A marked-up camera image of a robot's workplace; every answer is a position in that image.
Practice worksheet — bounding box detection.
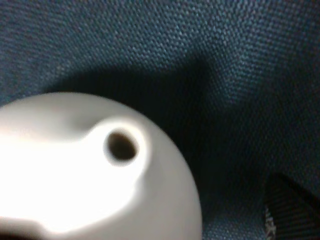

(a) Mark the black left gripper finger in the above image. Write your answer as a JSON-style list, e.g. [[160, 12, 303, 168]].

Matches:
[[264, 173, 320, 240]]

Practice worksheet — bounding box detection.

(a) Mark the cream ceramic teapot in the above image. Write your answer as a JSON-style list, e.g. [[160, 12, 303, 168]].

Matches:
[[0, 92, 202, 240]]

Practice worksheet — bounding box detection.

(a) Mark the black tablecloth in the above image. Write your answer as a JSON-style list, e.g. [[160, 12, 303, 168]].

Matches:
[[0, 0, 320, 240]]

